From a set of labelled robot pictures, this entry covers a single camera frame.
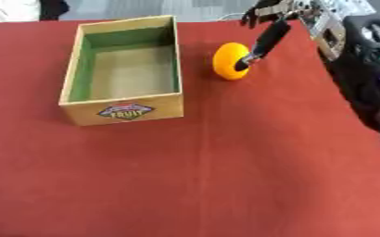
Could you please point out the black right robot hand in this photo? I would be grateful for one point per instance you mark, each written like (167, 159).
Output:
(271, 34)

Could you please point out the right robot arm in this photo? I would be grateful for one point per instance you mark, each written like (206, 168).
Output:
(355, 52)

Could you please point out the tan cardboard box green inside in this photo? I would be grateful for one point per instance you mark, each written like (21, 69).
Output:
(124, 112)

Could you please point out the orange toy fruit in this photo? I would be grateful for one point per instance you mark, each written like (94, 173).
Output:
(226, 63)

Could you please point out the person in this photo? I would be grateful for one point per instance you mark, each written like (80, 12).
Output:
(20, 9)

